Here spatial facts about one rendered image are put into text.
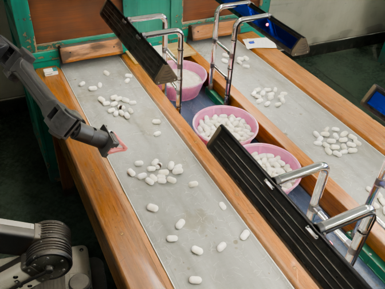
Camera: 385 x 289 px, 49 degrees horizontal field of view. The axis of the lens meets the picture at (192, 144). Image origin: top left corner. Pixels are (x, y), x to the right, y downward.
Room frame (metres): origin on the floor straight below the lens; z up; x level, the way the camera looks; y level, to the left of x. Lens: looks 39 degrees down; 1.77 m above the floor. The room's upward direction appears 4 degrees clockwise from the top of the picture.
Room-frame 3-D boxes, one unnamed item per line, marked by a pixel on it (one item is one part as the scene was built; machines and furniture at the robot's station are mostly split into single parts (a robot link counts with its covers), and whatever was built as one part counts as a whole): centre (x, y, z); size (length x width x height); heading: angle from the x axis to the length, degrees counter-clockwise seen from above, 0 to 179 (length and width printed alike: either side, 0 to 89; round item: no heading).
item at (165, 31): (1.52, 0.18, 0.90); 0.20 x 0.19 x 0.45; 29
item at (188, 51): (1.96, 0.19, 0.77); 0.33 x 0.15 x 0.01; 119
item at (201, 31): (2.17, -0.08, 0.83); 0.30 x 0.06 x 0.07; 119
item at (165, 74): (1.48, 0.25, 1.08); 0.62 x 0.08 x 0.07; 29
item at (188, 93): (1.77, 0.08, 0.72); 0.27 x 0.27 x 0.10
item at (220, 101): (1.71, -0.17, 0.90); 0.20 x 0.19 x 0.45; 29
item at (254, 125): (1.38, -0.13, 0.72); 0.27 x 0.27 x 0.10
